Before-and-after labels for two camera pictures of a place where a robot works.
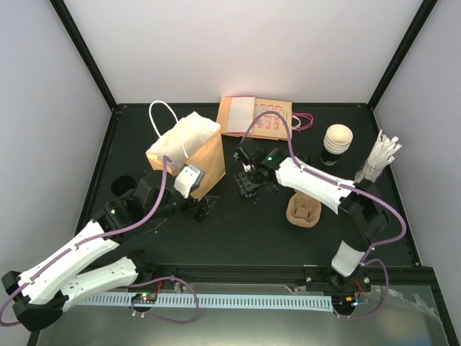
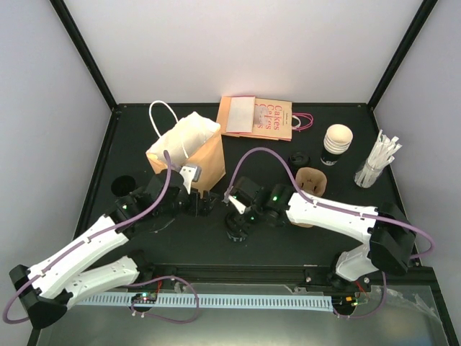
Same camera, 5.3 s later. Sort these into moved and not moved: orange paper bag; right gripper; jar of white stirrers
Moved: right gripper
Not moved: jar of white stirrers; orange paper bag
